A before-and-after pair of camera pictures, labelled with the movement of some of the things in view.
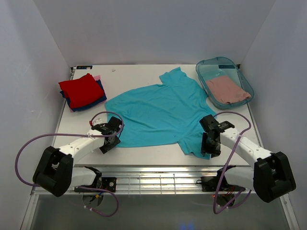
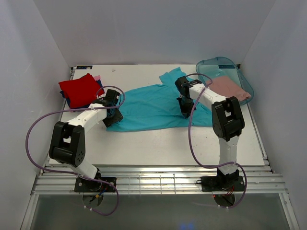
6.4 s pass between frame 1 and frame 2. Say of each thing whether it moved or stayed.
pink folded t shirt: stayed
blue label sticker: stayed
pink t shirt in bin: stayed
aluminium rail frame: stayed
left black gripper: moved
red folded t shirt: stayed
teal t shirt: moved
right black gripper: moved
